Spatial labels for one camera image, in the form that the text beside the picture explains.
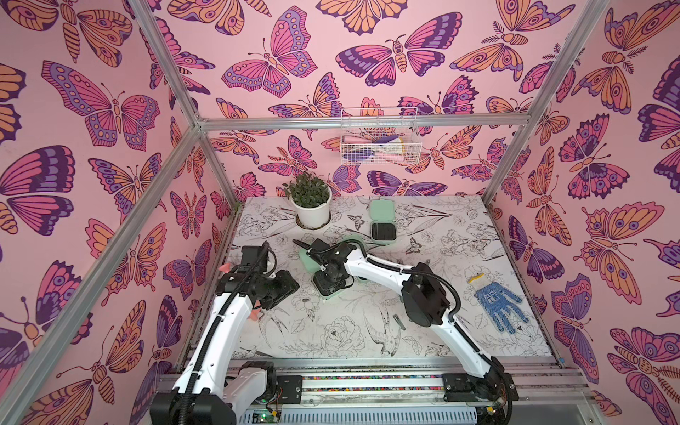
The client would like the green case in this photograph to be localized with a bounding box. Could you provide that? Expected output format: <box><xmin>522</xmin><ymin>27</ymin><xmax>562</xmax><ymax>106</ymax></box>
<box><xmin>343</xmin><ymin>236</ymin><xmax>367</xmax><ymax>253</ymax></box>
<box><xmin>369</xmin><ymin>199</ymin><xmax>398</xmax><ymax>244</ymax></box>
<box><xmin>299</xmin><ymin>248</ymin><xmax>354</xmax><ymax>299</ymax></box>

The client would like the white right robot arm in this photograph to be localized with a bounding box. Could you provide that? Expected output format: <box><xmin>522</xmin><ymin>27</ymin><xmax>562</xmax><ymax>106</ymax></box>
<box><xmin>294</xmin><ymin>239</ymin><xmax>519</xmax><ymax>406</ymax></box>

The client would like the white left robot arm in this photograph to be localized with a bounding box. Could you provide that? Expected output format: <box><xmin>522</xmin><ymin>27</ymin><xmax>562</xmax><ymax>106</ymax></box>
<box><xmin>150</xmin><ymin>242</ymin><xmax>299</xmax><ymax>424</ymax></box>

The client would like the green nail clipper small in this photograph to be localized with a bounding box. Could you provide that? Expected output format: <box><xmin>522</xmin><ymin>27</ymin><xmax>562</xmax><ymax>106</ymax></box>
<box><xmin>392</xmin><ymin>313</ymin><xmax>406</xmax><ymax>331</ymax></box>

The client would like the pink plastic toy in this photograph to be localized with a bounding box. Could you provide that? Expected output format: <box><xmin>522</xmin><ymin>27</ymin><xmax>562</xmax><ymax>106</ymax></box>
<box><xmin>218</xmin><ymin>263</ymin><xmax>261</xmax><ymax>322</ymax></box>

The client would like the potted green plant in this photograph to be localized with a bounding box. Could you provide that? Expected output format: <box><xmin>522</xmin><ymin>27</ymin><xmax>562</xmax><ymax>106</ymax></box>
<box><xmin>283</xmin><ymin>173</ymin><xmax>333</xmax><ymax>230</ymax></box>

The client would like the blue knit glove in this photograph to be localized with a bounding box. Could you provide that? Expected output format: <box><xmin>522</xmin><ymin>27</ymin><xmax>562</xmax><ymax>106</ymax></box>
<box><xmin>468</xmin><ymin>274</ymin><xmax>529</xmax><ymax>335</ymax></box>

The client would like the white wire wall basket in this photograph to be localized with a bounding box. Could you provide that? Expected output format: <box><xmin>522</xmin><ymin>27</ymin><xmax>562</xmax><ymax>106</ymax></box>
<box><xmin>338</xmin><ymin>108</ymin><xmax>423</xmax><ymax>166</ymax></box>

